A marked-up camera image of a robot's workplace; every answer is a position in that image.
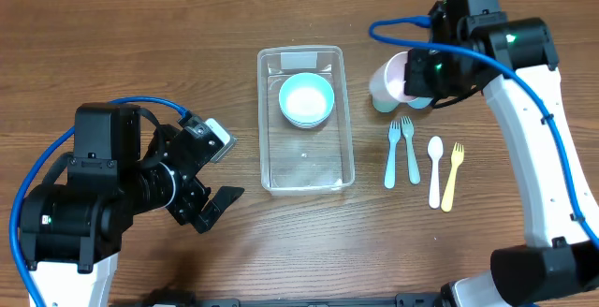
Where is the clear plastic container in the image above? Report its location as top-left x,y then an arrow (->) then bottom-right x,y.
257,45 -> 355,196

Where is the pink plastic cup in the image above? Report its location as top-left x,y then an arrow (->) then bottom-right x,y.
369,51 -> 416,103

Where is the blue plastic cup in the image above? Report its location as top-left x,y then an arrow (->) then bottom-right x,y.
408,97 -> 432,110

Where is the blue plastic bowl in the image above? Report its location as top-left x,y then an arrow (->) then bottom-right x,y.
278,72 -> 335,128

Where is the green plastic cup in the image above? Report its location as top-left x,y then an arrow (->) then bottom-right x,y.
373,98 -> 400,113

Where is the yellow plastic fork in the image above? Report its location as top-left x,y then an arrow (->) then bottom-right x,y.
441,142 -> 464,212

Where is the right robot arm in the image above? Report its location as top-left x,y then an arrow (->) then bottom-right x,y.
404,0 -> 598,306

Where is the teal plastic fork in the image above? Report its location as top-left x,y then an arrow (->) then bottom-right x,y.
401,116 -> 420,184

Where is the light blue plastic fork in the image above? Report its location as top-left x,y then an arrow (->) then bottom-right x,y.
384,121 -> 402,189

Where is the white plastic spoon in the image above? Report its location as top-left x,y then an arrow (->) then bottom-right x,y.
427,136 -> 444,209

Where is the white label sticker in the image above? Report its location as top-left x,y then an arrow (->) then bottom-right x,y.
280,51 -> 318,70

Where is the black aluminium frame rail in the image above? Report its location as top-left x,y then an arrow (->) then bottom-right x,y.
135,289 -> 450,307

